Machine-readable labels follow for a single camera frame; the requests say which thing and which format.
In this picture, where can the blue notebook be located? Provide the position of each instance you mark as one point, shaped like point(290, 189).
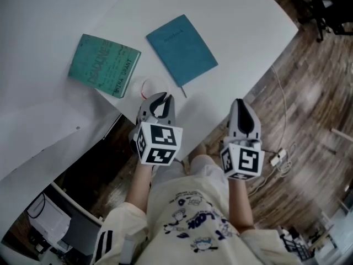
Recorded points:
point(182, 48)

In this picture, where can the white shorts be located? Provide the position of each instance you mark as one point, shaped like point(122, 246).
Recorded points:
point(204, 166)

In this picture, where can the black cabinet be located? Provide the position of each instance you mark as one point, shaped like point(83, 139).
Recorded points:
point(82, 230)

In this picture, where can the green book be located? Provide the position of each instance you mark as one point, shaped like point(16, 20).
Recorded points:
point(103, 65)

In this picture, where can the black office chair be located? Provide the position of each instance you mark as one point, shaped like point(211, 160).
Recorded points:
point(331, 7)

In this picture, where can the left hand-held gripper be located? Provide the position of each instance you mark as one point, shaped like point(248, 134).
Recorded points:
point(158, 143)

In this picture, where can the white water dispenser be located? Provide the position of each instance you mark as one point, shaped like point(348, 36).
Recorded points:
point(49, 222)

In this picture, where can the white power strip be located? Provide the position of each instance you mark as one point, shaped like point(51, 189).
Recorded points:
point(278, 157)

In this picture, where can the white partition panel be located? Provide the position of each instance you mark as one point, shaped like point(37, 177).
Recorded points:
point(36, 92)

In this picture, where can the person's left forearm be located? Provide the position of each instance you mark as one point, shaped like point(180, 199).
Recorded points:
point(138, 186)

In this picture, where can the white square table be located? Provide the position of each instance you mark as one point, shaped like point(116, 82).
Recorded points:
point(237, 37)

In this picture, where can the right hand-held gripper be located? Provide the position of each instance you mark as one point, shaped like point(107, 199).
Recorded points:
point(242, 160)

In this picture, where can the person's right forearm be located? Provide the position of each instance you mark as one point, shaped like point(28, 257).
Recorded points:
point(240, 203)

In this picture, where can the white printed shirt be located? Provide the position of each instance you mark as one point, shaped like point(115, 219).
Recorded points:
point(187, 225)

